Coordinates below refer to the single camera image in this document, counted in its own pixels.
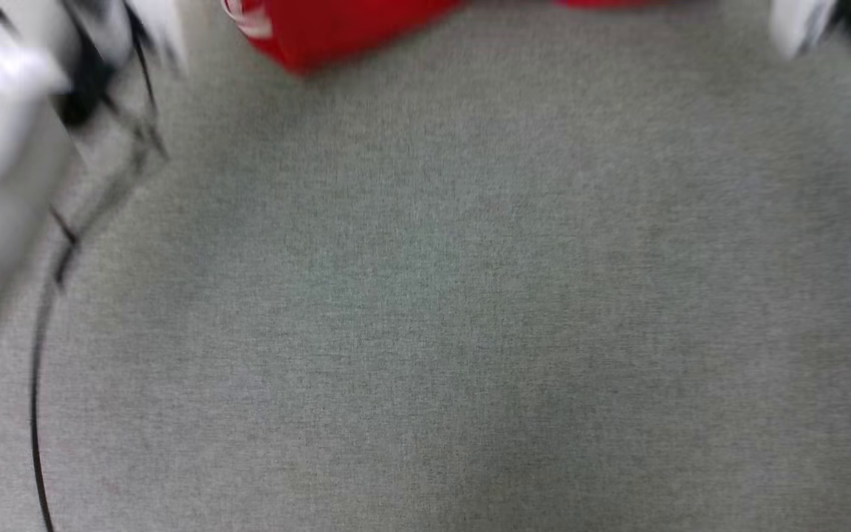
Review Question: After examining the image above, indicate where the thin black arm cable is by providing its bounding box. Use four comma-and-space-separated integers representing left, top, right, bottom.
29, 140, 171, 532

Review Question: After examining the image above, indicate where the red and white basketball jersey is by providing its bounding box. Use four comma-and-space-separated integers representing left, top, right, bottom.
220, 0, 666, 76

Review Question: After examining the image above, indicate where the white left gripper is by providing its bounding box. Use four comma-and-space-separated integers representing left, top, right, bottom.
125, 0, 191, 71

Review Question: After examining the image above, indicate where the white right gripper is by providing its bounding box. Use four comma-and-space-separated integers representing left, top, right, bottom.
768, 0, 838, 61

